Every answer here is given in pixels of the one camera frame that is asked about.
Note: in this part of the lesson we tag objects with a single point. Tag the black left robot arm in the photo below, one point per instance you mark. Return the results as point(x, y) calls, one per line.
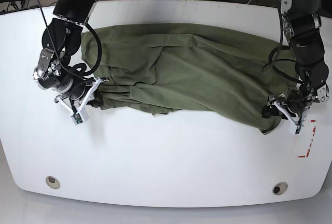
point(300, 24)

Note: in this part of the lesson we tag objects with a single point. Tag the red tape rectangle marking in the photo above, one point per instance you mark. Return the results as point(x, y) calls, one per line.
point(304, 139)

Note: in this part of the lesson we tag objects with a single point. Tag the right grey table grommet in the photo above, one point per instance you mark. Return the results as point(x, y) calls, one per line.
point(280, 188)

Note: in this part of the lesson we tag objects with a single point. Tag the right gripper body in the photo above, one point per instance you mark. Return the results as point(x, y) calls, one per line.
point(73, 88)

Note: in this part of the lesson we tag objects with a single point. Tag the grey table grommet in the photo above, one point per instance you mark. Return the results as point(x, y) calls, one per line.
point(52, 182)
point(280, 188)

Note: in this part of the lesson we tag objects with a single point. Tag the left grey table grommet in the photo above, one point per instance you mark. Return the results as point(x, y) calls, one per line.
point(52, 182)

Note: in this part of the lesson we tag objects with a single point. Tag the green T-shirt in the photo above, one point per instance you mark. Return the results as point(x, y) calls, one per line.
point(161, 68)

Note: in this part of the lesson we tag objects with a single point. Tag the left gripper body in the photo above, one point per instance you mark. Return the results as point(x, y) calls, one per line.
point(297, 100)

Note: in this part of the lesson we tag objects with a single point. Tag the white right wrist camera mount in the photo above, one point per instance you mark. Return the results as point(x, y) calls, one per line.
point(77, 108)

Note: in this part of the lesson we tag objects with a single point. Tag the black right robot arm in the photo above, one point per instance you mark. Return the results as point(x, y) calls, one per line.
point(62, 39)

